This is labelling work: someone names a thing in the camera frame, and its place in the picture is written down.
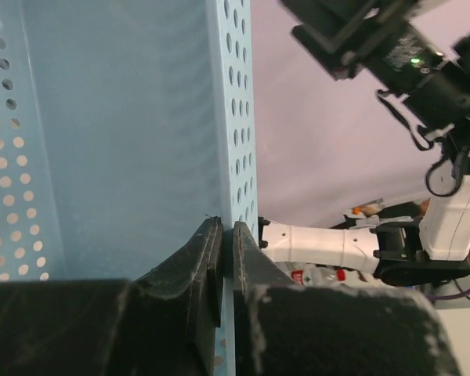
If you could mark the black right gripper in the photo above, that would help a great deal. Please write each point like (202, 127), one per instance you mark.
(345, 37)

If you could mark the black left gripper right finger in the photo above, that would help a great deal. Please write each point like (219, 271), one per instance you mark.
(284, 328)

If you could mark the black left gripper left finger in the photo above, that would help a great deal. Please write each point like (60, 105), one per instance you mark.
(164, 323)

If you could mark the blue basket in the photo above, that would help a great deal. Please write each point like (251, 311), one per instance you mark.
(123, 126)

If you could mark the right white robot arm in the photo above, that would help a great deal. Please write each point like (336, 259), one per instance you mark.
(399, 251)

